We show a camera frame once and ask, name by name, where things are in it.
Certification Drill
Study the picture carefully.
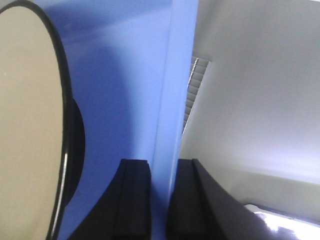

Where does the beige plate with black rim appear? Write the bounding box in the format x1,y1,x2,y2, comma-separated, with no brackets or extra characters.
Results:
0,0,85,240

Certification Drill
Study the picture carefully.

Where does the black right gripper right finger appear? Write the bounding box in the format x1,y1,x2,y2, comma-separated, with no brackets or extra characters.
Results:
166,158,283,240

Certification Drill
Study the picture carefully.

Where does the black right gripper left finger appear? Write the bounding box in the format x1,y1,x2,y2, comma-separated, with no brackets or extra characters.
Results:
69,159,152,240

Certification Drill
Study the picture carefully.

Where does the blue plastic tray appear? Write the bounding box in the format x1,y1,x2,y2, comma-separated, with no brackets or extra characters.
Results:
37,0,199,240

